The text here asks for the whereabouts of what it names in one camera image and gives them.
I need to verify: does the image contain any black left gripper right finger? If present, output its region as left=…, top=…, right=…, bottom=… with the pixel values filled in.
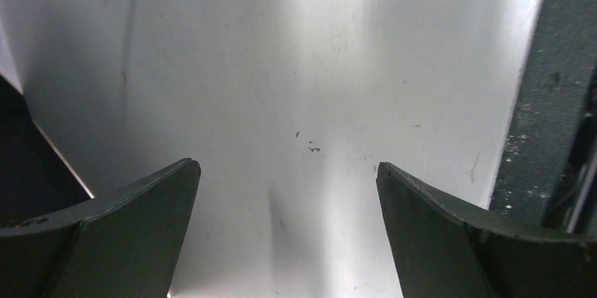
left=376, top=162, right=596, bottom=297

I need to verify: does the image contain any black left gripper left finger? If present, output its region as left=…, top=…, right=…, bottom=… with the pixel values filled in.
left=1, top=158, right=201, bottom=297

